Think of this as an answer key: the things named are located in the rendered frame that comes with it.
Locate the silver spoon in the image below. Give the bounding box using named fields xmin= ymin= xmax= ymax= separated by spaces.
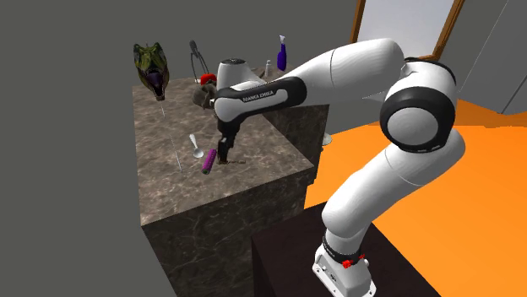
xmin=188 ymin=133 xmax=205 ymax=159

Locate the wooden framed window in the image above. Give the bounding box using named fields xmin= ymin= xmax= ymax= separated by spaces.
xmin=349 ymin=0 xmax=467 ymax=62

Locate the dark robot stand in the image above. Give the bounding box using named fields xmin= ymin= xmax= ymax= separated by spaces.
xmin=251 ymin=201 xmax=442 ymax=297

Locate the brown plush figure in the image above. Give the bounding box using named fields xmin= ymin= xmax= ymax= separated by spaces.
xmin=192 ymin=82 xmax=219 ymax=111

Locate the purple cylinder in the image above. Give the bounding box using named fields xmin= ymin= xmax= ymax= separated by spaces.
xmin=200 ymin=148 xmax=218 ymax=176

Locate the blue spray bottle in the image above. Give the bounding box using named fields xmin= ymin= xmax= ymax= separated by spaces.
xmin=276 ymin=35 xmax=288 ymax=72

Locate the brown marble counter block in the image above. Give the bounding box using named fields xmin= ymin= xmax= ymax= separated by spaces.
xmin=132 ymin=63 xmax=330 ymax=297

